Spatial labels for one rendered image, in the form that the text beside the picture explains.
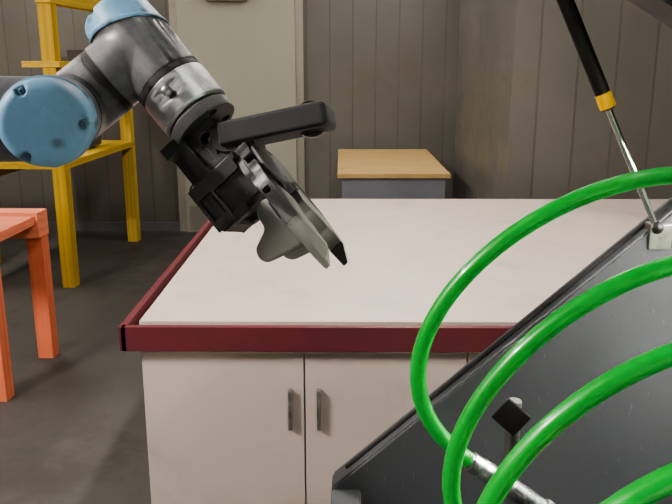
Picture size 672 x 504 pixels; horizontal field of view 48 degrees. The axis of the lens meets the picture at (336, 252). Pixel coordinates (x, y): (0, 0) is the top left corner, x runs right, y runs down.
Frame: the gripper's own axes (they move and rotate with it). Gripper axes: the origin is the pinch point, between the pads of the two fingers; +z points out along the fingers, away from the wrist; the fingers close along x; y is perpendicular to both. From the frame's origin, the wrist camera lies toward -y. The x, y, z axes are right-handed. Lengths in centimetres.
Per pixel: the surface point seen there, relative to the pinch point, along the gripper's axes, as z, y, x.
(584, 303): 16.8, -14.8, 17.9
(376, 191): -72, 34, -425
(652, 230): 20.1, -27.0, -24.1
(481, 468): 23.6, 0.8, 7.7
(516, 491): 27.1, 0.0, 6.6
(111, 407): -46, 169, -232
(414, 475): 26.0, 16.2, -26.4
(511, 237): 10.0, -14.0, 11.8
